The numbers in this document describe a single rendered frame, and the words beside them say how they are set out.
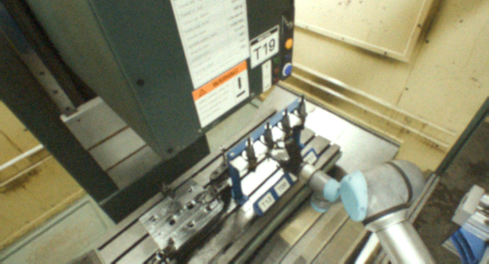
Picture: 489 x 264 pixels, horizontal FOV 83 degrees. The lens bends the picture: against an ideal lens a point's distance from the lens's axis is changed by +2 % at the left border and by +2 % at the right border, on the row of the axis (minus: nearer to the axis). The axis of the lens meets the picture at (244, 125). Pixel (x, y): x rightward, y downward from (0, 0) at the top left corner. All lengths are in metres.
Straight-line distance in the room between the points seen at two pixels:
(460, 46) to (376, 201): 0.81
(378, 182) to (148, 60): 0.60
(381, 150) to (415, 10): 0.76
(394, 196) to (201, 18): 0.60
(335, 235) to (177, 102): 1.14
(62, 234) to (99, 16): 1.70
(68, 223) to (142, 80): 1.63
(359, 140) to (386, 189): 1.00
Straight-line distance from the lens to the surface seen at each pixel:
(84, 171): 1.47
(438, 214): 2.66
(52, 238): 2.06
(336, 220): 1.54
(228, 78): 0.63
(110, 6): 0.46
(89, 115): 1.26
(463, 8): 1.33
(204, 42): 0.55
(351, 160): 1.71
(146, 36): 0.49
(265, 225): 1.32
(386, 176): 0.79
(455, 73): 1.43
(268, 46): 0.70
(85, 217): 2.02
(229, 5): 0.57
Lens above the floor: 2.09
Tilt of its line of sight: 45 degrees down
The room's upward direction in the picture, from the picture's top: 7 degrees counter-clockwise
